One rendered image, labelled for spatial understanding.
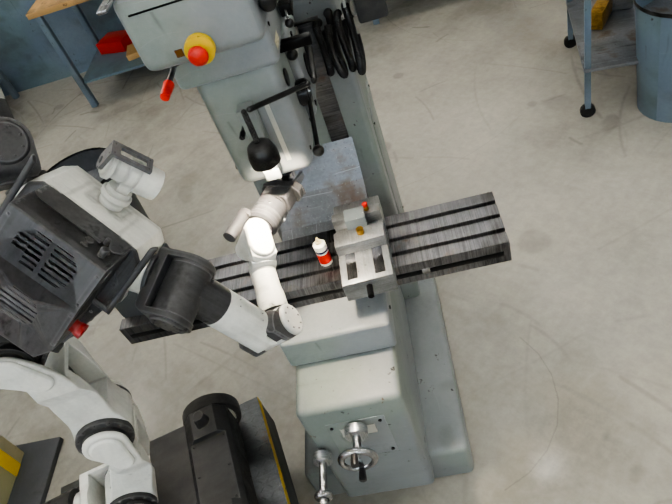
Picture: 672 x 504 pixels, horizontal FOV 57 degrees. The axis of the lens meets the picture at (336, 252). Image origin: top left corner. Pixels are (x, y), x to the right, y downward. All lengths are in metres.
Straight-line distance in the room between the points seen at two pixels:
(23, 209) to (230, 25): 0.51
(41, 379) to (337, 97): 1.18
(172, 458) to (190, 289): 1.00
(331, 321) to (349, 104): 0.70
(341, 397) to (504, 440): 0.85
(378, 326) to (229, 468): 0.64
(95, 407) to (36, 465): 1.65
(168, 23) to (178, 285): 0.51
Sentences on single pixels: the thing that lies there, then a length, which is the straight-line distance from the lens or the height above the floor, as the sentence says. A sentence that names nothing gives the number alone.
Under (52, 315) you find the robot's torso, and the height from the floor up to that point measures 1.54.
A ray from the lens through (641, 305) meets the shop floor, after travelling 2.87.
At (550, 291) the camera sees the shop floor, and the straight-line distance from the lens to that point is 2.91.
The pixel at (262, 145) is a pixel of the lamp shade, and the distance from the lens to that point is 1.45.
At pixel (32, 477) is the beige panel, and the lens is 3.28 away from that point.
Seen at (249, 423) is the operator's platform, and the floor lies 0.40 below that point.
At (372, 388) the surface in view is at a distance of 1.86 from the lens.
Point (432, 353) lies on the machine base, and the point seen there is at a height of 0.20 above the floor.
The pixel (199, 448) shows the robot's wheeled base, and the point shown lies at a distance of 2.13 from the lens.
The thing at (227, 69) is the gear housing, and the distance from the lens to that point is 1.44.
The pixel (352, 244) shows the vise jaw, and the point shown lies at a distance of 1.81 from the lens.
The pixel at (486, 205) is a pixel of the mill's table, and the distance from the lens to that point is 1.99.
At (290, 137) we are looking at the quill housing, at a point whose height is 1.42.
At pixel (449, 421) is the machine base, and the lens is 2.36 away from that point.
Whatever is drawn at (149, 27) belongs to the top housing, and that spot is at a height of 1.82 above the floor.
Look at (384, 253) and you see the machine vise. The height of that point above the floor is 0.98.
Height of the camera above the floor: 2.25
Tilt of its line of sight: 43 degrees down
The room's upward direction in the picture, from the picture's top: 22 degrees counter-clockwise
